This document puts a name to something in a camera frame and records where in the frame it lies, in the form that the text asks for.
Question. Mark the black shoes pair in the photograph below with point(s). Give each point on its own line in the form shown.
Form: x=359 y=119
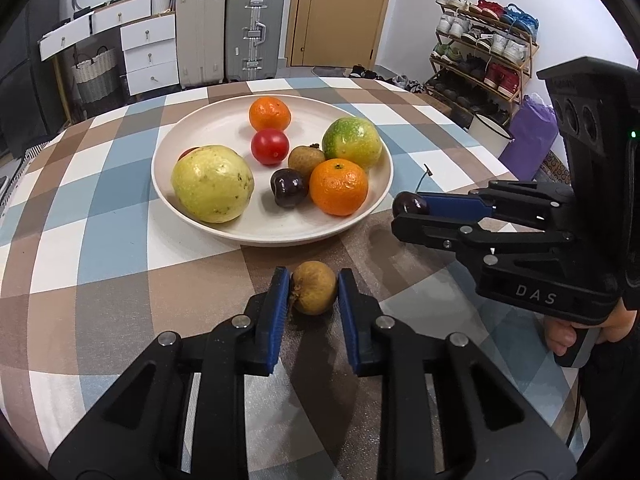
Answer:
x=361 y=71

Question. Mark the silver suitcase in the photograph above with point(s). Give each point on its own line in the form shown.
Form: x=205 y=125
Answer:
x=255 y=40

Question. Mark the purple bag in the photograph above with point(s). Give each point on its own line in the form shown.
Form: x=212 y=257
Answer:
x=530 y=135

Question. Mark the wooden shoe rack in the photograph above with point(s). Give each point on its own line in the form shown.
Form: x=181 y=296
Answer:
x=525 y=57

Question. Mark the beige suitcase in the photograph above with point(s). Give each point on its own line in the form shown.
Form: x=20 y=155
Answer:
x=200 y=35

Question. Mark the plaid tablecloth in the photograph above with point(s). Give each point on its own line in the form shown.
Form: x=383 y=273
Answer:
x=100 y=260

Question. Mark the wooden door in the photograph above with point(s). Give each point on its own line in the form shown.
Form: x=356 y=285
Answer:
x=345 y=10

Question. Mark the green yellow passion fruit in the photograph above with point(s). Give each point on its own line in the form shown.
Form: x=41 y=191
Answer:
x=351 y=141

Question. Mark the cream round plate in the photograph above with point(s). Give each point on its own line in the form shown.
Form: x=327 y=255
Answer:
x=220 y=120

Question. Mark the person's right hand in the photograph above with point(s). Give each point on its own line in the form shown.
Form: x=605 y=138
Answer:
x=560 y=337

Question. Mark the grey shoes pair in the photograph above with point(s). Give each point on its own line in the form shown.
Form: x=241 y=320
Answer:
x=407 y=82

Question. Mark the dark cherry with stem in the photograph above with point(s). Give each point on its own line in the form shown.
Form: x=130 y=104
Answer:
x=409 y=206

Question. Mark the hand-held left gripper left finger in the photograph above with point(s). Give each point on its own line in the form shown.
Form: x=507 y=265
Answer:
x=277 y=310

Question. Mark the woven basket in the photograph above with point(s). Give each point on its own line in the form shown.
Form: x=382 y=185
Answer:
x=95 y=80

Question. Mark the orange mandarin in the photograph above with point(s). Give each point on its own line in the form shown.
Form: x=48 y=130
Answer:
x=339 y=186
x=270 y=113

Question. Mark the white drawer cabinet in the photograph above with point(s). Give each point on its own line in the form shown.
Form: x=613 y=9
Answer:
x=150 y=55

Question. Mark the red tomato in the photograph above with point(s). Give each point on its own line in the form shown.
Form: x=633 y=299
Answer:
x=189 y=152
x=270 y=146

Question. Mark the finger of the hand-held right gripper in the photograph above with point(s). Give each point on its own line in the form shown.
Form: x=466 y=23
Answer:
x=430 y=232
x=450 y=205

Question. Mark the yellow-green guava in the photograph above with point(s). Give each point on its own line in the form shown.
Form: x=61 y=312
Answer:
x=212 y=183

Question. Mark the group of shoes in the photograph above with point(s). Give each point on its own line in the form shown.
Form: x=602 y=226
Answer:
x=495 y=45

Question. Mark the white bucket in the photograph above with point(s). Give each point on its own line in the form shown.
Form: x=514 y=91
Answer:
x=487 y=135

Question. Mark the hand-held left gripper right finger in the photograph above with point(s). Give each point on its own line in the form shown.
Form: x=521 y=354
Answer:
x=350 y=320

